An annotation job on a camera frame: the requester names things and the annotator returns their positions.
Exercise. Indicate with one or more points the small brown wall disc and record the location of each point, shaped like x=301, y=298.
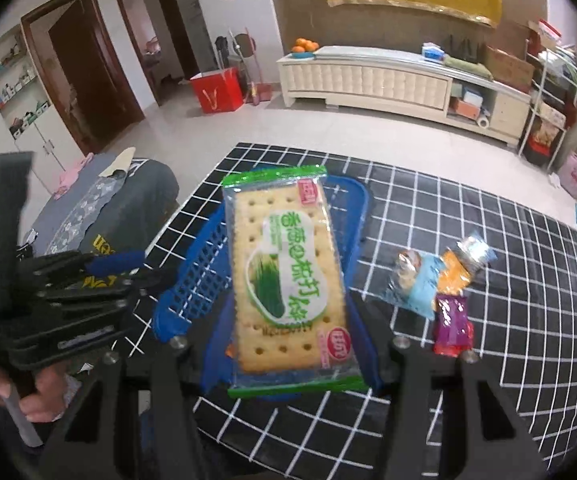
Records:
x=242, y=42

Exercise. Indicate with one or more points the dark wooden door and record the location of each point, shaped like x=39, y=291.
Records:
x=93, y=70

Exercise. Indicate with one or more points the blue tissue box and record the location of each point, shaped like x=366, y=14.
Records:
x=433, y=51

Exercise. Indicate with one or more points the cream cloth piece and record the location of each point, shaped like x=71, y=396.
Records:
x=118, y=162

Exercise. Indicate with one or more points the pink cloth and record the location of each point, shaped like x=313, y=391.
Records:
x=76, y=172

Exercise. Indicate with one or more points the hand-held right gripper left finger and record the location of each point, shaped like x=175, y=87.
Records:
x=213, y=360

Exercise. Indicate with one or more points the light blue cookie packet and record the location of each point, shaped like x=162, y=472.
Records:
x=413, y=280

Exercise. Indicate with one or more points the pink bag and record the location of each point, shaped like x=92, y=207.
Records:
x=576, y=172

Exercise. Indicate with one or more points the orange snack packet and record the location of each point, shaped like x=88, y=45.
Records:
x=456, y=272

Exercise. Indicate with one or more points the green cracker packet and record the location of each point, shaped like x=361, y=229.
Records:
x=283, y=270

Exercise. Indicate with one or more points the pile of oranges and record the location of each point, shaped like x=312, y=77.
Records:
x=303, y=45

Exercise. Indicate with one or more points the grey sweatshirt yellow print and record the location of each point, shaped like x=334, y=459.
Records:
x=118, y=195

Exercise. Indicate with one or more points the broom and dustpan set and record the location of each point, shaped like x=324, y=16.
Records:
x=251, y=80

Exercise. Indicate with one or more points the cream TV cabinet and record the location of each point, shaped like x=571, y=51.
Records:
x=368, y=80

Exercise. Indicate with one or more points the grey-blue snack packet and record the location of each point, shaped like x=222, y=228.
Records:
x=476, y=247

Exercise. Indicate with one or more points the brown cardboard box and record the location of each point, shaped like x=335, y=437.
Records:
x=511, y=65

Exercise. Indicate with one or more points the red paper bag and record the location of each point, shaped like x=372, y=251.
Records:
x=216, y=91

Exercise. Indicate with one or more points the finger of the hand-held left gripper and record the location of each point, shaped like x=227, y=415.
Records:
x=118, y=292
x=118, y=262

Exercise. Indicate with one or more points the black checked tablecloth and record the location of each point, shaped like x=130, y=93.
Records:
x=543, y=310

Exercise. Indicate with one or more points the blue plastic basket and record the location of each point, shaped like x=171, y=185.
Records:
x=193, y=280

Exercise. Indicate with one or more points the person's left hand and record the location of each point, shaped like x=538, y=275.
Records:
x=46, y=390

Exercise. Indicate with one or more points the purple snack packet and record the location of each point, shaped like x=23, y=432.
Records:
x=451, y=317

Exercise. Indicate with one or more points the white cabinet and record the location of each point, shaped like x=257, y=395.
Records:
x=18, y=85

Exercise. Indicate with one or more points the green cushion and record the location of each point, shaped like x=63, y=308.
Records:
x=466, y=66

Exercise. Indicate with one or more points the white shelf rack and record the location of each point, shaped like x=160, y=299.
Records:
x=548, y=105

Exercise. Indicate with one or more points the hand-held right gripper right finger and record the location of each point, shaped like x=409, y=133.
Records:
x=374, y=360

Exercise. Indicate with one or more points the black router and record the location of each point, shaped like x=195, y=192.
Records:
x=461, y=45

